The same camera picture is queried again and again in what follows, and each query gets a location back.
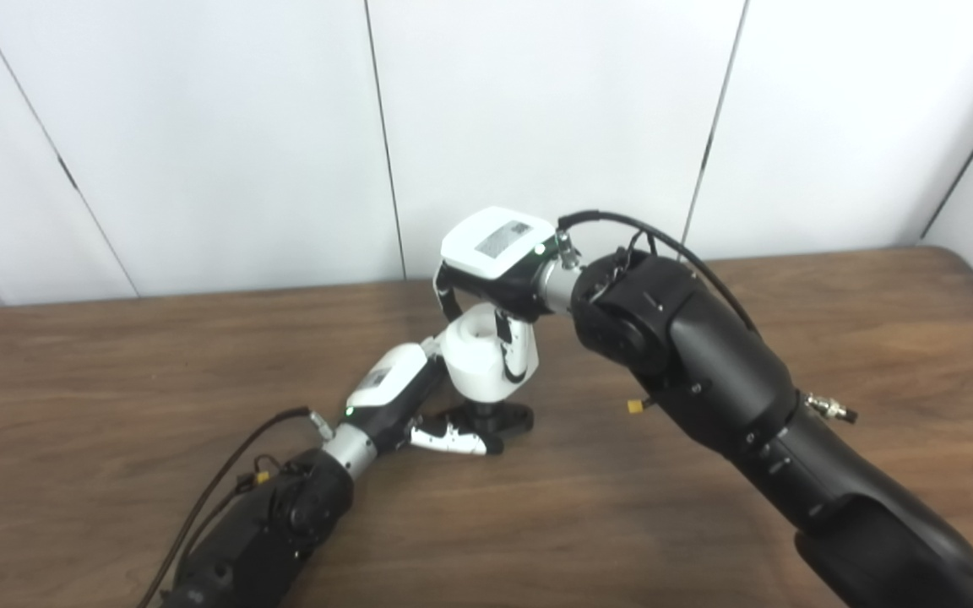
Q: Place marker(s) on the black plastic holder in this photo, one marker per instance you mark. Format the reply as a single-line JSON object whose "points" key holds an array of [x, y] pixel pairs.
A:
{"points": [[516, 418]]}

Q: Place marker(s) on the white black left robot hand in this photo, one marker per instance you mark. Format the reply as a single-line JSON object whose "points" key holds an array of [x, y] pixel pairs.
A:
{"points": [[389, 376]]}

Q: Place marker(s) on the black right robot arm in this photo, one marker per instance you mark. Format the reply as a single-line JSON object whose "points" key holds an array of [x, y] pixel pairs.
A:
{"points": [[706, 355]]}

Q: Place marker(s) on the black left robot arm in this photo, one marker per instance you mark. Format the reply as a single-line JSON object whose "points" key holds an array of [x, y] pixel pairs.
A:
{"points": [[275, 532]]}

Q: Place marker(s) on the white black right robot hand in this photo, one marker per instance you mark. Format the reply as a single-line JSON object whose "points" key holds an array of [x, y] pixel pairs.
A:
{"points": [[495, 245]]}

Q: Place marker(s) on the round white plastic piece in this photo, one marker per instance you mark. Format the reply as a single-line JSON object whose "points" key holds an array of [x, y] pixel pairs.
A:
{"points": [[474, 355]]}

